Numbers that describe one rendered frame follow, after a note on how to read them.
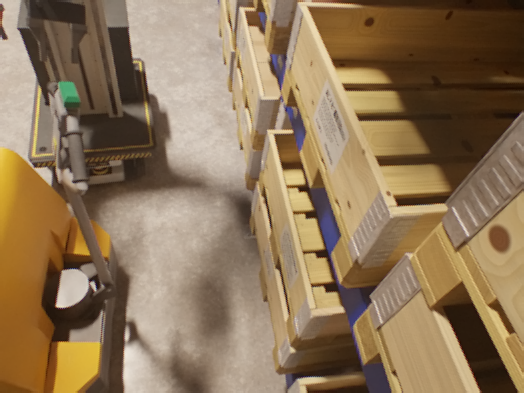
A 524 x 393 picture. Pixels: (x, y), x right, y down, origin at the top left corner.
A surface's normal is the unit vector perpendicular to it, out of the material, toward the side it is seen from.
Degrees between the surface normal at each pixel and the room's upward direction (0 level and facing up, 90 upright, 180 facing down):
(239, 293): 0
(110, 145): 0
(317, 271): 0
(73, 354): 22
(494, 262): 90
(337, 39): 90
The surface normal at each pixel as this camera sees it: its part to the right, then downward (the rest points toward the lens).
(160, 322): 0.12, -0.62
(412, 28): 0.16, 0.78
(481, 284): -0.98, 0.04
